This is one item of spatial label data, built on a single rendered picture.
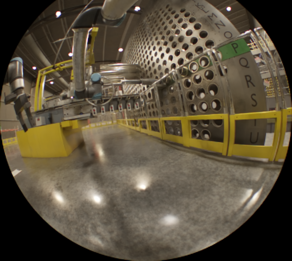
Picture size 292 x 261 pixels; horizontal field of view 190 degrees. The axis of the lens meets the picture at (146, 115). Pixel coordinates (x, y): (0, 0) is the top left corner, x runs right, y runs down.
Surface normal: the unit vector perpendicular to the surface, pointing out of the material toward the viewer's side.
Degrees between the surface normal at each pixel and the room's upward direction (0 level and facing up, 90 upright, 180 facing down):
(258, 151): 90
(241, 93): 90
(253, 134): 90
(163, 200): 0
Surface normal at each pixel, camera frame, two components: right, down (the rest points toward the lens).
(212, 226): -0.16, -0.99
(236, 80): -0.90, 0.14
